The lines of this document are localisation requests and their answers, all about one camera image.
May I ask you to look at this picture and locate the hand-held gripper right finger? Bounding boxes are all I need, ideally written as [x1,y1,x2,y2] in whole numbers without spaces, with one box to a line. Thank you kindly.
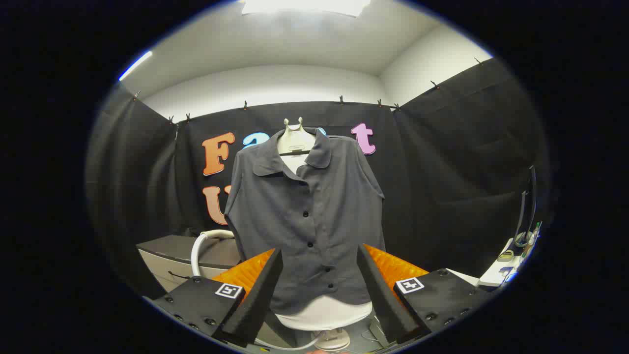
[356,243,493,345]

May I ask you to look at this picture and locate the grey button shirt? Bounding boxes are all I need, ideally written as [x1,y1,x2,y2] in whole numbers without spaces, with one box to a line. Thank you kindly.
[225,127,386,316]

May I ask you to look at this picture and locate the white garment steamer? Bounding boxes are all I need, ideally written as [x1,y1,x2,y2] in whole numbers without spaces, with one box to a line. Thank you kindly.
[190,229,236,277]

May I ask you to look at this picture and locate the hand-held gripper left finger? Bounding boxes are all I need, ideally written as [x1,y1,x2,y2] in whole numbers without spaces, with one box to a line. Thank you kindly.
[151,247,284,349]

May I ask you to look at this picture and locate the cream clothes hanger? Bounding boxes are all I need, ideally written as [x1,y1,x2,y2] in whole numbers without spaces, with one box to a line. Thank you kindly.
[277,117,317,157]

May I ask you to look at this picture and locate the white stand base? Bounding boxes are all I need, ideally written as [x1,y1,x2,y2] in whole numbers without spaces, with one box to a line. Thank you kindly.
[314,328,351,351]

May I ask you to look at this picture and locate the strip light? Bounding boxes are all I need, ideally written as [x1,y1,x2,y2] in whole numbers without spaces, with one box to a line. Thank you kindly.
[118,51,154,82]

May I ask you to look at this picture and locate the white desk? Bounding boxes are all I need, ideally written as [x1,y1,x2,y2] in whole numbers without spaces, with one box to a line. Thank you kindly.
[478,237,530,288]

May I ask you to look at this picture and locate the grey drawer cabinet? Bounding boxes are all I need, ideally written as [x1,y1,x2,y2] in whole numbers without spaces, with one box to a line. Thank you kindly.
[137,235,244,293]

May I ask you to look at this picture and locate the ceiling light panel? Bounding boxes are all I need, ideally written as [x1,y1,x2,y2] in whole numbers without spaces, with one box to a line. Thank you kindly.
[241,0,372,18]

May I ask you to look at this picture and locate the black backdrop cloth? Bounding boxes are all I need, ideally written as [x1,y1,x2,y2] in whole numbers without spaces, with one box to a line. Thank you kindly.
[86,57,551,295]

